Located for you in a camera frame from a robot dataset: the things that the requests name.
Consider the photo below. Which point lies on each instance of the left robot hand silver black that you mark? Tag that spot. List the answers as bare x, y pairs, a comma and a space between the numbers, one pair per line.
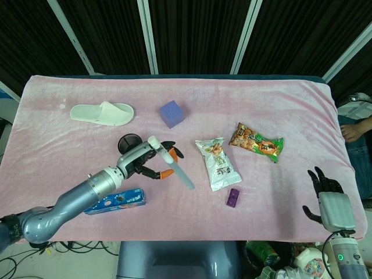
132, 158

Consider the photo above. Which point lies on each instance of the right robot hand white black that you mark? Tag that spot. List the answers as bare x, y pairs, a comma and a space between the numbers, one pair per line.
335, 209

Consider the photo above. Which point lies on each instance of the black orange white tool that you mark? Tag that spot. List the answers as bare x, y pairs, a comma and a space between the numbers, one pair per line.
178, 171

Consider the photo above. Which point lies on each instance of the bystander bare forearm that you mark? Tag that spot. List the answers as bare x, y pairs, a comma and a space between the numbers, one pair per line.
356, 130

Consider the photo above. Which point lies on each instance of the right robot arm grey-blue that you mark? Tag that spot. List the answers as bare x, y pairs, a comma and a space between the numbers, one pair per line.
347, 261

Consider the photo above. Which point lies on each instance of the left robot arm grey-blue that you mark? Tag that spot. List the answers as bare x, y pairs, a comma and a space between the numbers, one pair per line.
72, 200

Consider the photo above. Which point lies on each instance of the blue cookie box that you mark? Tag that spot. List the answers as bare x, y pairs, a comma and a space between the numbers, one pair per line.
128, 200

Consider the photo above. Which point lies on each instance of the bystander blue jeans leg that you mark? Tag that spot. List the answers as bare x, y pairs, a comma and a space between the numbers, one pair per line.
361, 162

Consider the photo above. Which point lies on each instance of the white slipper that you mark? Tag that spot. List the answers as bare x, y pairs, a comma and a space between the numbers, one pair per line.
96, 114

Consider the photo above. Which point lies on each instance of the white toy with coloured dots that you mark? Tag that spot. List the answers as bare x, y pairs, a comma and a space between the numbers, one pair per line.
309, 261

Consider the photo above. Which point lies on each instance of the blue-purple foam cube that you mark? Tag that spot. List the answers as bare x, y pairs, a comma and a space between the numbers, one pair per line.
171, 114

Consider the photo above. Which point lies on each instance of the green package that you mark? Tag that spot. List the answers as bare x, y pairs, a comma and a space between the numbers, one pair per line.
261, 251

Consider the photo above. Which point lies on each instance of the white snack bag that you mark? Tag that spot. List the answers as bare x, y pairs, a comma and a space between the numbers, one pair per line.
219, 165

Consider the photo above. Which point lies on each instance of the pink plush cloth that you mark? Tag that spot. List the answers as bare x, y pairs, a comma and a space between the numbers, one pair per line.
203, 215

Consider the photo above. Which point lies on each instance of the small purple block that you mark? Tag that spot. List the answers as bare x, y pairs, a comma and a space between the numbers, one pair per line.
233, 198

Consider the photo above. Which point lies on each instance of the white plaid fabric item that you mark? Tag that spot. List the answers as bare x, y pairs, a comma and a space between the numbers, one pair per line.
356, 107

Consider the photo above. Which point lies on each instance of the orange green snack bag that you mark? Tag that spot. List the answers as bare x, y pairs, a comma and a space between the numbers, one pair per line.
255, 142

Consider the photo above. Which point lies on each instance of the grey-blue robot torso base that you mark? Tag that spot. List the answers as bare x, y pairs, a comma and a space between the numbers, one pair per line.
177, 258

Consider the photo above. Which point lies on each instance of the white partition frame post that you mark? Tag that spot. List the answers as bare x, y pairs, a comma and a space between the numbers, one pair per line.
72, 37
10, 91
347, 52
148, 37
245, 37

